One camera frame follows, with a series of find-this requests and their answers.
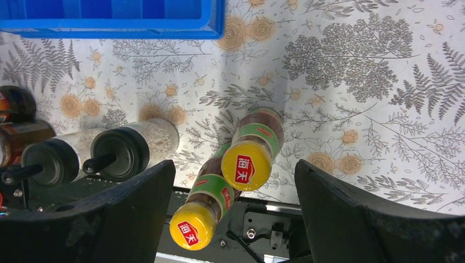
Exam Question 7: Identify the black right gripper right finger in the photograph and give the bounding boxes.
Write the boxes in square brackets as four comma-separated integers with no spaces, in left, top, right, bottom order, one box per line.
[294,159,464,262]

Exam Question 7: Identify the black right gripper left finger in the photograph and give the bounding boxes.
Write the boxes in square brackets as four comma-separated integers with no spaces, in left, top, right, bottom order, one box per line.
[1,160,175,262]

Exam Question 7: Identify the yellow cap sauce bottle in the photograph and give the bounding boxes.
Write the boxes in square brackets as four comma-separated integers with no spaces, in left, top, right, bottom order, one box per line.
[169,143,242,250]
[221,107,284,191]

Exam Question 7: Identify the blue plastic divided bin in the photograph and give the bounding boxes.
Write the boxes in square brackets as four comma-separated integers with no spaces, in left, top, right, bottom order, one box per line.
[1,0,226,40]

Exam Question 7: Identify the black cap shaker right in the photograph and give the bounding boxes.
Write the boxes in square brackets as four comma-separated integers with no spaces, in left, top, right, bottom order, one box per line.
[82,118,179,182]

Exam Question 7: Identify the black cap shaker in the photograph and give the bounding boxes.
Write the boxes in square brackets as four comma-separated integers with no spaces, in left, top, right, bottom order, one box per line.
[1,127,106,188]
[82,118,179,182]

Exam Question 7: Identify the black cap shaker left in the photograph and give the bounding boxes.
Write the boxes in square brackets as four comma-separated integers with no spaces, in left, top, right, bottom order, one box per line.
[1,127,106,188]

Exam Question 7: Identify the floral pattern table mat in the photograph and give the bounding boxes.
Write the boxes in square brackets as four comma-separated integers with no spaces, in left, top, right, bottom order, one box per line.
[1,1,464,215]

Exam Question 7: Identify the white lid sauce jar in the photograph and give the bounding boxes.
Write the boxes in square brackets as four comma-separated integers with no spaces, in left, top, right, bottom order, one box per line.
[1,120,55,167]

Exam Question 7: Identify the red lid sauce jar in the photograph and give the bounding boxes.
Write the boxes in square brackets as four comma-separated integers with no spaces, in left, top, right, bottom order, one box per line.
[1,85,37,123]

